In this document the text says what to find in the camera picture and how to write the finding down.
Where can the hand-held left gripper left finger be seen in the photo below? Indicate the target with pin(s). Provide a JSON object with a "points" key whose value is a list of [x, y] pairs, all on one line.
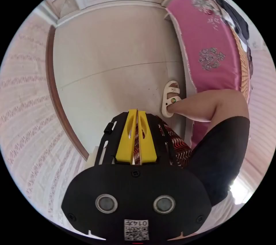
{"points": [[126, 141]]}

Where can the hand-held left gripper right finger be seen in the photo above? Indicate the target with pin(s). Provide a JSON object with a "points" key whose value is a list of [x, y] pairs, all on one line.
{"points": [[146, 143]]}

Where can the black pants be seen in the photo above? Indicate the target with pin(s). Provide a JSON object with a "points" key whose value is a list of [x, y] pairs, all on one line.
{"points": [[238, 20]]}

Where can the bed with woven mat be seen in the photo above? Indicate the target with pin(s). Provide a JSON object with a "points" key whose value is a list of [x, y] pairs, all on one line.
{"points": [[204, 38]]}

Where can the person's body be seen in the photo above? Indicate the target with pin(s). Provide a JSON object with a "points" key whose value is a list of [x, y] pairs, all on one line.
{"points": [[220, 148]]}

